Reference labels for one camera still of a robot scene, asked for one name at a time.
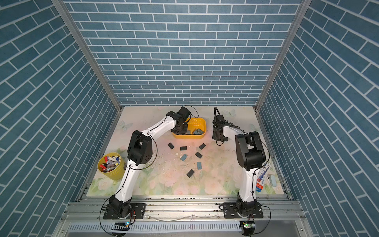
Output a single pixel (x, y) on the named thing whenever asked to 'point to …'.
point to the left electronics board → (121, 226)
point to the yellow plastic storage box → (193, 123)
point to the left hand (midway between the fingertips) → (186, 132)
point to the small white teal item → (272, 181)
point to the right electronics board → (248, 228)
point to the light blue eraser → (183, 157)
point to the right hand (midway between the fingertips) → (219, 137)
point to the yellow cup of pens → (111, 164)
